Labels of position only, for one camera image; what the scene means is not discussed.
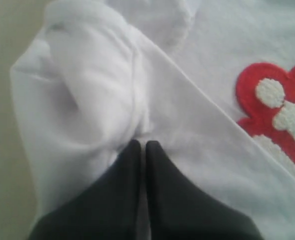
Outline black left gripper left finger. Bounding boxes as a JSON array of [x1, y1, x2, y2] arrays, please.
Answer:
[[28, 140, 141, 240]]

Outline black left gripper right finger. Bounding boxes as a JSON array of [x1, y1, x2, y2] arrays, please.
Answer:
[[145, 141, 263, 240]]

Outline white t-shirt red lettering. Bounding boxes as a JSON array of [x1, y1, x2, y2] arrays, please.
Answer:
[[10, 0, 295, 240]]

